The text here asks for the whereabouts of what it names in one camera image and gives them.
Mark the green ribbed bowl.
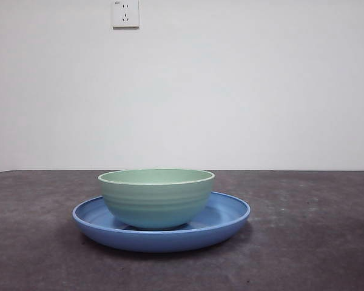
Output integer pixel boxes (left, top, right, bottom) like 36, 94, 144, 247
97, 168, 216, 230

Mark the blue round plate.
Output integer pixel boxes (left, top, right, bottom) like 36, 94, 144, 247
72, 190, 251, 253

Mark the white wall socket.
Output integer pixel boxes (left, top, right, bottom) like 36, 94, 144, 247
112, 0, 140, 30

